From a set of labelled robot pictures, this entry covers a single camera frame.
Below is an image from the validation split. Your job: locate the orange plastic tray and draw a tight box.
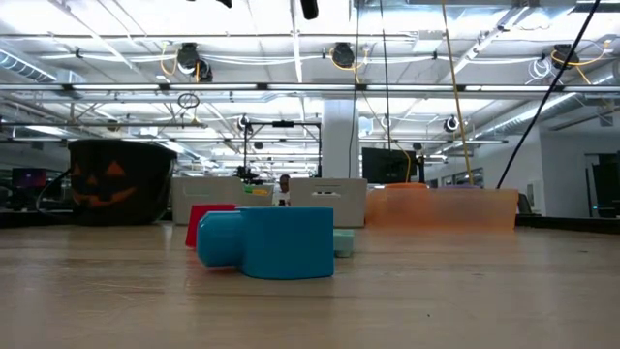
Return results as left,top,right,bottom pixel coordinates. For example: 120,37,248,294
363,187,520,232

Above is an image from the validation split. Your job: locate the light blue toy block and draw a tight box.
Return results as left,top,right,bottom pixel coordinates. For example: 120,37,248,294
195,206,336,281

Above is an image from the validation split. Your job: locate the black monitor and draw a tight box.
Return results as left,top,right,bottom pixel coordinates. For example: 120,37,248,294
360,146,419,186

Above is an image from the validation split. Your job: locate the mint toy block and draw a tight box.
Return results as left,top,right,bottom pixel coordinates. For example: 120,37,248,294
332,228,356,259

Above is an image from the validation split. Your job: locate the red toy block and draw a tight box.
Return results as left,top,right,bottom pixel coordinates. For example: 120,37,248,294
184,203,239,250

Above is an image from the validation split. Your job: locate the black cabinet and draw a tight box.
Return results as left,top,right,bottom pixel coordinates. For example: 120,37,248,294
590,152,620,219

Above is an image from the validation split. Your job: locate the black gantry frame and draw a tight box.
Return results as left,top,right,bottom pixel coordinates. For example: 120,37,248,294
242,120,323,178

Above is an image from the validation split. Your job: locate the yellow hanging cable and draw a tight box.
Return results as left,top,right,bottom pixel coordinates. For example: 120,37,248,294
440,0,475,186

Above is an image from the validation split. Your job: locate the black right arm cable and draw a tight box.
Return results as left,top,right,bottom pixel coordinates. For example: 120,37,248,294
495,0,603,190

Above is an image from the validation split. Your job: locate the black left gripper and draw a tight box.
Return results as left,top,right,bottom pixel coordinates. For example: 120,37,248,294
214,0,321,21

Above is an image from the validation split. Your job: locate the person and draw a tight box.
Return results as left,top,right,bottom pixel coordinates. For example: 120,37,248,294
272,174,293,207

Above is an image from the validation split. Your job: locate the dark monitor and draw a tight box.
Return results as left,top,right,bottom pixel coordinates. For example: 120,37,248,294
11,167,48,190

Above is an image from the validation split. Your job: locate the black pumpkin face bucket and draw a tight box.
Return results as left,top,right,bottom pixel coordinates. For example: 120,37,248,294
67,139,179,227

